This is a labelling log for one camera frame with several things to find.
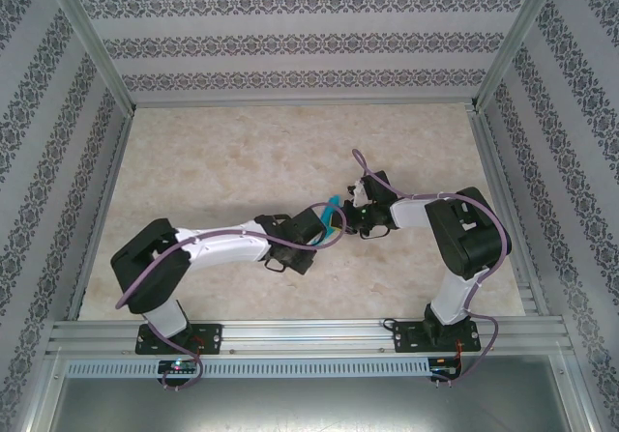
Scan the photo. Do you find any blue paper sheet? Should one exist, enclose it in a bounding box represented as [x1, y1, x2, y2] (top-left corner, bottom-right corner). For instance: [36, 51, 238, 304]
[311, 193, 343, 248]

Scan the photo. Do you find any aluminium mounting rail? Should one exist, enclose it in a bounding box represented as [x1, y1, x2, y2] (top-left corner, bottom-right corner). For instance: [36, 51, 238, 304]
[45, 319, 567, 356]

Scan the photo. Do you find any aluminium back rail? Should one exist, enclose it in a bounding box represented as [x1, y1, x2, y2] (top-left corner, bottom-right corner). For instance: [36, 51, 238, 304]
[131, 97, 479, 110]

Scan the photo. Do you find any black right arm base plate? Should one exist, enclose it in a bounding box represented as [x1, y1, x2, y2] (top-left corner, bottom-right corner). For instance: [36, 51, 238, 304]
[392, 320, 483, 355]

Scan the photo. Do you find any slotted grey cable duct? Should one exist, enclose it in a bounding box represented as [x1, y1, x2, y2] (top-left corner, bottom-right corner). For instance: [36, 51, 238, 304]
[65, 357, 431, 379]

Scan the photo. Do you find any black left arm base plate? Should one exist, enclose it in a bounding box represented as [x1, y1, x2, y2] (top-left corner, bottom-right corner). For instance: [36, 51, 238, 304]
[134, 323, 224, 356]

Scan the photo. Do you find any aluminium side rail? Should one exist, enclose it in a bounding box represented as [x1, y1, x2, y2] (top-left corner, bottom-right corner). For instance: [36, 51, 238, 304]
[466, 105, 550, 317]
[65, 107, 135, 322]

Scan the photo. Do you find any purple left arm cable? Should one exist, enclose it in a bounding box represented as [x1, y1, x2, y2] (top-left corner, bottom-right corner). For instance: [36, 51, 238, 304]
[115, 202, 348, 392]

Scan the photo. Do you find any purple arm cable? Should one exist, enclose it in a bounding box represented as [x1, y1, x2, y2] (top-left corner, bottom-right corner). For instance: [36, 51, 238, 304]
[115, 202, 348, 392]
[351, 149, 513, 389]

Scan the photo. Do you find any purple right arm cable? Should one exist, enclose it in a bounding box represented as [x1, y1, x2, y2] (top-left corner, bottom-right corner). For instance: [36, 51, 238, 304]
[351, 149, 513, 389]

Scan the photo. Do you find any aluminium frame post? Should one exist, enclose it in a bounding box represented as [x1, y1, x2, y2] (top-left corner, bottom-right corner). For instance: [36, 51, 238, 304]
[41, 0, 135, 114]
[473, 0, 566, 112]

